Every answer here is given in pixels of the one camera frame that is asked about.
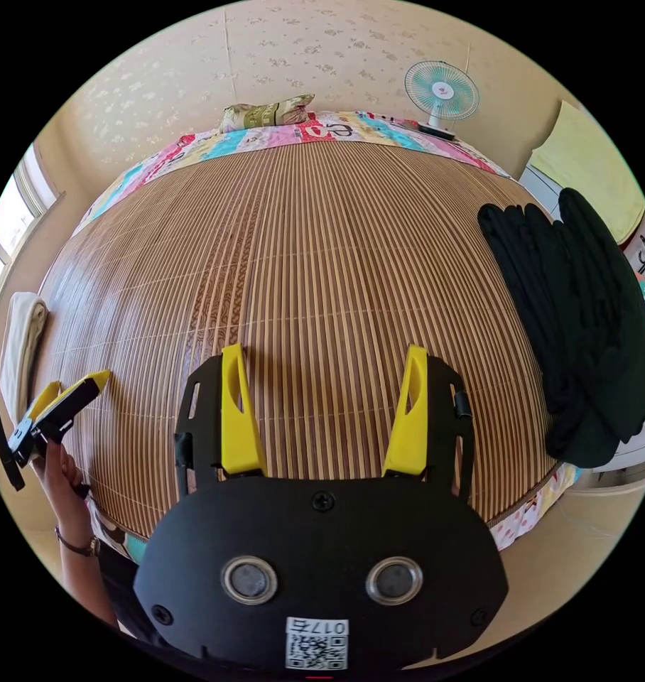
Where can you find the person's body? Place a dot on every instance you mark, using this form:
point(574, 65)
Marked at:
point(125, 591)

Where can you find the pile of clothes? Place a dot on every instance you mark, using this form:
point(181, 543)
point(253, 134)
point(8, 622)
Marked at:
point(573, 319)

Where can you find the green patterned pillow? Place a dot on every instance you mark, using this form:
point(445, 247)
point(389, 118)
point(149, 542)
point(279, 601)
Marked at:
point(266, 113)

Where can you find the folded beige blanket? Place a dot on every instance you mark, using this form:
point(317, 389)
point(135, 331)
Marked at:
point(23, 346)

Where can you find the window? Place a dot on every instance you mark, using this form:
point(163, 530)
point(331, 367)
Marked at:
point(11, 224)

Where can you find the teal electric fan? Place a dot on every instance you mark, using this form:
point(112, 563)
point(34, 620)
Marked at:
point(441, 93)

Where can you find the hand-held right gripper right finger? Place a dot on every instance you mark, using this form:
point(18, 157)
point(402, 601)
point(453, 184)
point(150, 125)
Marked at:
point(410, 431)

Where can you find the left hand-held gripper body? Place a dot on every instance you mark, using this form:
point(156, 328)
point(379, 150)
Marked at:
point(56, 421)

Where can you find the person's left forearm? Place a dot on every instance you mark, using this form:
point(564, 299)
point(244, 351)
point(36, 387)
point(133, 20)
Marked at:
point(83, 575)

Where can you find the person's left hand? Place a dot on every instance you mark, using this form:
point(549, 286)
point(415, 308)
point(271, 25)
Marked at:
point(61, 485)

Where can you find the yellow cloth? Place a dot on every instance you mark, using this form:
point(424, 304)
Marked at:
point(594, 165)

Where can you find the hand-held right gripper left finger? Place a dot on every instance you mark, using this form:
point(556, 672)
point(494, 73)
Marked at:
point(238, 426)

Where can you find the bed with woven mat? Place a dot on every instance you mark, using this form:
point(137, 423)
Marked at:
point(301, 240)

